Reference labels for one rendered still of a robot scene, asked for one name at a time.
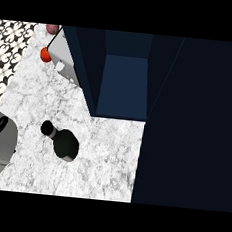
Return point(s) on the dark blue open cabinet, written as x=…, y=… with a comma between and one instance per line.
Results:
x=123, y=85

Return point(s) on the pale grey flat board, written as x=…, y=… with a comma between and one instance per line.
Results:
x=61, y=56

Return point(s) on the dark blue cabinet door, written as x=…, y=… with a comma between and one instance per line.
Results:
x=193, y=129

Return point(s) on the reddish round fruit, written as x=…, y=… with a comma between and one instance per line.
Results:
x=52, y=28

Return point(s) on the orange round fruit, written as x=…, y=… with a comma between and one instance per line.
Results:
x=45, y=55

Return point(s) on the dark green wine bottle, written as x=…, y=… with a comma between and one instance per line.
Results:
x=65, y=144

